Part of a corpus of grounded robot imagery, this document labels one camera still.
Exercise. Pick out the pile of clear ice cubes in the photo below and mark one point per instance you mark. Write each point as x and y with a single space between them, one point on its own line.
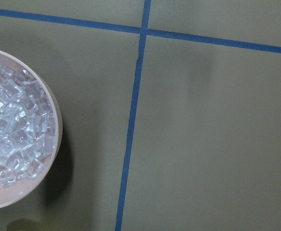
27 126

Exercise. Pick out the pink bowl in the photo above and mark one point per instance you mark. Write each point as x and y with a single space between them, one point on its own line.
15 193

